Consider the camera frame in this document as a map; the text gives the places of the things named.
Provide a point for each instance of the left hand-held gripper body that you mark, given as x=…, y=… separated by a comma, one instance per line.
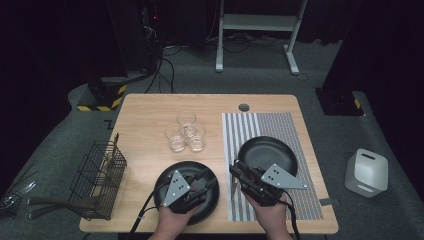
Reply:
x=176, y=190

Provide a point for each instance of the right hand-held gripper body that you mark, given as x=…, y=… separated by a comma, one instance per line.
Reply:
x=266, y=186

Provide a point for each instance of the black plate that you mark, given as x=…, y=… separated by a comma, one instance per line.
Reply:
x=210, y=204
x=266, y=150

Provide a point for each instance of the person's right hand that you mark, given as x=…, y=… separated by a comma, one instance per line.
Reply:
x=271, y=216

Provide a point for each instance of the person's left hand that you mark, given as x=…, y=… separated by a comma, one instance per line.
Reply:
x=173, y=221

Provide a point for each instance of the clear drinking glass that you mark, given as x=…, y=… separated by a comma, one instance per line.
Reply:
x=186, y=117
x=175, y=144
x=196, y=144

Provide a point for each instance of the striped woven placemat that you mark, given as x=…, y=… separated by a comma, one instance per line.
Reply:
x=283, y=126

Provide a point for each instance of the grey tape piece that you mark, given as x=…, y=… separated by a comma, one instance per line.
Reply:
x=328, y=201

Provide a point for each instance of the white box device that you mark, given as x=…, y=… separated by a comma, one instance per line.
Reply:
x=366, y=173

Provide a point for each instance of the black yellow striped base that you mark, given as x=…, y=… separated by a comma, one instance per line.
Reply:
x=336, y=103
x=106, y=93

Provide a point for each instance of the white metal stand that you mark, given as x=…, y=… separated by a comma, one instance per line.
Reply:
x=260, y=22

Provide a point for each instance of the black equipment rack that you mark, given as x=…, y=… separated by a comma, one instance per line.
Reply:
x=133, y=33

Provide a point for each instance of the silver cutlery pile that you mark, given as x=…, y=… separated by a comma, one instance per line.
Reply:
x=13, y=198

